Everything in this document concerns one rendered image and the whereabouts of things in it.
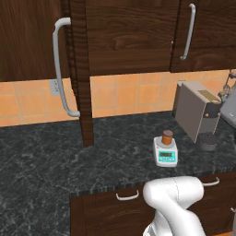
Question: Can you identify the brown jam jar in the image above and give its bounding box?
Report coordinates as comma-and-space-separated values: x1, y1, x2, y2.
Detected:
161, 129, 174, 147

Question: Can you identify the white digital scale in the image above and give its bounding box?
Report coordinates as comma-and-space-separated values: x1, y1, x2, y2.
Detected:
152, 136, 180, 169

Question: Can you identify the open dark wood cabinet door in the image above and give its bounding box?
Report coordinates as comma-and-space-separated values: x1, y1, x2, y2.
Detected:
67, 0, 95, 148

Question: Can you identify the grey coffee machine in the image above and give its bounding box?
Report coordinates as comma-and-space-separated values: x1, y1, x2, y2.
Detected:
172, 79, 223, 152

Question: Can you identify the dark wood drawer front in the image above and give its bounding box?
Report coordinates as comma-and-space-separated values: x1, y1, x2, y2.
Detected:
189, 171, 236, 236
69, 183, 158, 236

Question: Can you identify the grey countertop appliance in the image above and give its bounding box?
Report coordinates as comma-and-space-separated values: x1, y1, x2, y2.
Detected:
218, 88, 236, 131

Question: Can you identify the grey wall outlet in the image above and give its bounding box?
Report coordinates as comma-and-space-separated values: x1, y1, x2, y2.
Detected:
48, 78, 65, 97

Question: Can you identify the grey drawer handle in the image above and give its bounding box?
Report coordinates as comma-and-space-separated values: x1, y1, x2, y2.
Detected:
115, 189, 140, 202
200, 176, 221, 187

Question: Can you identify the long grey cabinet door handle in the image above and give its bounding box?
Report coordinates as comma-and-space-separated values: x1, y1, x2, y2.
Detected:
52, 17, 82, 119

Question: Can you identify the dark wood wall cabinet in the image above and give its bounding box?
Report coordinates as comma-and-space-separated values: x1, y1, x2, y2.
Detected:
84, 0, 182, 77

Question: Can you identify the slim grey cabinet door handle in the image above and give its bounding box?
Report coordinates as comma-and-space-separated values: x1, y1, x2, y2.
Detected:
179, 3, 197, 62

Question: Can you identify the metal wire stand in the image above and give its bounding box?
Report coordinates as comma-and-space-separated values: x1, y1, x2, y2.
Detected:
217, 68, 236, 103

